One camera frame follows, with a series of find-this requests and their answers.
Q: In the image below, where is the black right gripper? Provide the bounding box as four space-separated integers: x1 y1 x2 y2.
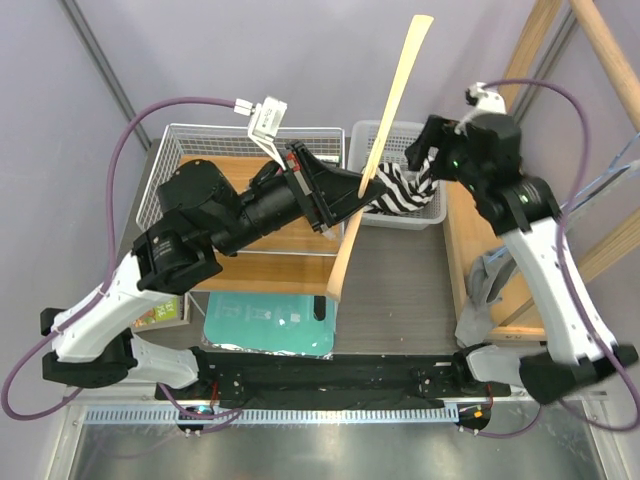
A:
404 115 486 195

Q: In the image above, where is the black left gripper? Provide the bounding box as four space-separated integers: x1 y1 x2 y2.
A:
210 139 387 258

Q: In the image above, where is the black white striped tank top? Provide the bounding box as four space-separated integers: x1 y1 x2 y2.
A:
364 157 438 215

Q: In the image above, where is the blue wire hanger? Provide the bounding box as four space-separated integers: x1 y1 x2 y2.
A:
487 132 640 261

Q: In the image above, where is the grey garment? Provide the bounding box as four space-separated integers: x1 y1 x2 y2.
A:
455 247 517 347

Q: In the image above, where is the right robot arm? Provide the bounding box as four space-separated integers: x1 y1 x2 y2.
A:
405 113 639 405

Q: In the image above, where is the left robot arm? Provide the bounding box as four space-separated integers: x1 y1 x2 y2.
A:
40 141 387 399

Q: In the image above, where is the white plastic basket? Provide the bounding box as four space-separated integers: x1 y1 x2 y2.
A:
346 120 447 230

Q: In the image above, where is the wooden rack base tray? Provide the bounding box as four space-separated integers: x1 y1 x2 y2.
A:
444 182 546 344

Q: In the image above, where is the teal cutting board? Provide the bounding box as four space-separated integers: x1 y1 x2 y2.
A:
203 292 338 358

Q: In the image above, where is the green paperback book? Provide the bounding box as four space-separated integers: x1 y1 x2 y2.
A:
131 296 191 332

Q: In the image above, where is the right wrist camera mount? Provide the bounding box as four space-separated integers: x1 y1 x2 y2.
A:
454 82 506 135

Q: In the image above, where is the white wire basket shelf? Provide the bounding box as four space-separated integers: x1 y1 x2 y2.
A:
135 124 346 296

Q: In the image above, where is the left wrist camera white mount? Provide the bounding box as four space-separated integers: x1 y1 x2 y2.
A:
233 96 287 170

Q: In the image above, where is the wooden clothes rack frame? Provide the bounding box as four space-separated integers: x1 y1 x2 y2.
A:
469 0 640 326

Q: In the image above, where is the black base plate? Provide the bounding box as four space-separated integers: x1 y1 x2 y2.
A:
154 349 574 406

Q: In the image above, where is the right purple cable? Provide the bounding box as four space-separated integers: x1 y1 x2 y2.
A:
474 78 640 441

